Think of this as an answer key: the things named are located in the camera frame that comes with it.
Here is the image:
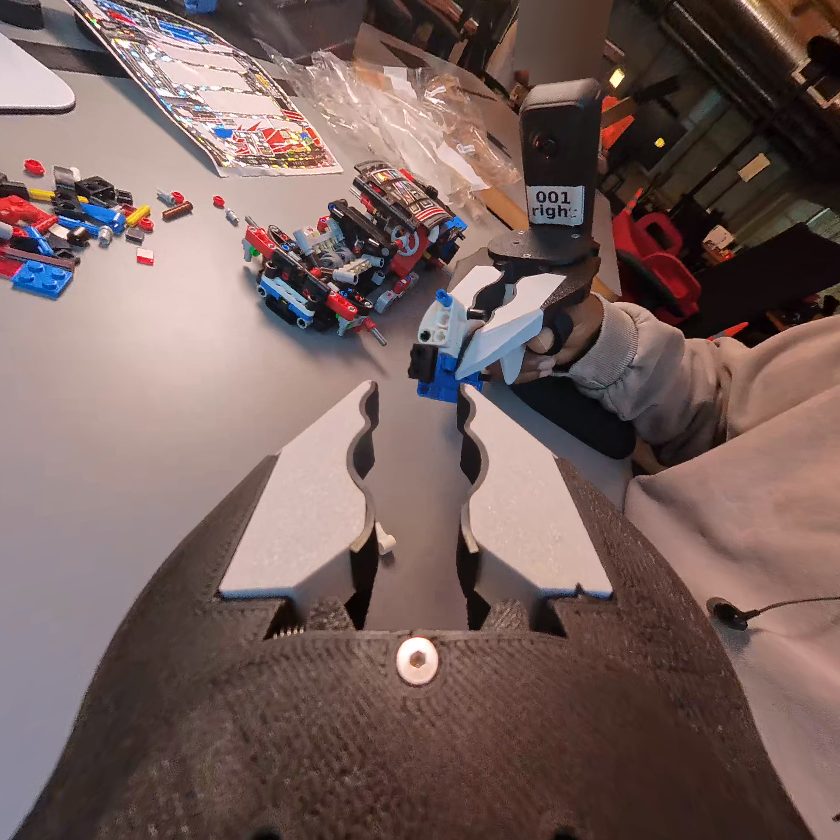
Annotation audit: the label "white triangular lego beam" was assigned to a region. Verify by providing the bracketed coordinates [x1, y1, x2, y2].
[416, 289, 471, 353]

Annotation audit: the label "person's right forearm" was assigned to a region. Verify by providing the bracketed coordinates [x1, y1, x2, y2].
[566, 297, 840, 468]

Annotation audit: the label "white book stand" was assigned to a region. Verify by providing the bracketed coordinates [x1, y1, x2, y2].
[0, 33, 77, 116]

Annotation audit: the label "blue and white lego panel assembly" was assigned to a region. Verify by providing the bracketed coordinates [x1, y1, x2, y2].
[408, 289, 488, 404]

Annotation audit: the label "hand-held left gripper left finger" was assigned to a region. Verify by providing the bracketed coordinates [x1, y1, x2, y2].
[218, 381, 382, 614]

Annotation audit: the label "black cord with round end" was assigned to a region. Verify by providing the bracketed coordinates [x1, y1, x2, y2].
[707, 595, 840, 631]

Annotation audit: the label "black padded wrist rest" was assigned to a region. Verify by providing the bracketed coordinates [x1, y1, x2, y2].
[508, 377, 638, 461]

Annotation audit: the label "partly built lego car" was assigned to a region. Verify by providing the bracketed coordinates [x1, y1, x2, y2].
[242, 160, 469, 347]

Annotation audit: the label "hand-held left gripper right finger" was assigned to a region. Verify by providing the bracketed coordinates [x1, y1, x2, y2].
[457, 384, 614, 619]

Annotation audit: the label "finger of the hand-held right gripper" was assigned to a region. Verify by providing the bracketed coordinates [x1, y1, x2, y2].
[448, 266, 505, 322]
[453, 273, 568, 382]

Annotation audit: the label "metal air duct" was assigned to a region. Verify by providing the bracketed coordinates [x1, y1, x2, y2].
[656, 0, 840, 107]

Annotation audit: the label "person's torso beige hoodie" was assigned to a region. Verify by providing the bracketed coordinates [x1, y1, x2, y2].
[623, 315, 840, 840]

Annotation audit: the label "pile of mixed lego pieces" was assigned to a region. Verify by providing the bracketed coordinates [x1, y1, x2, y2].
[0, 157, 156, 300]

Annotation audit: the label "crumpled clear plastic bags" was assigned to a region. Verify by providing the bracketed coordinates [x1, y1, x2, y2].
[259, 49, 523, 212]

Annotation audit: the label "lego sticker sheet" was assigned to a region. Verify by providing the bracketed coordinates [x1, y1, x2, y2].
[69, 0, 344, 179]

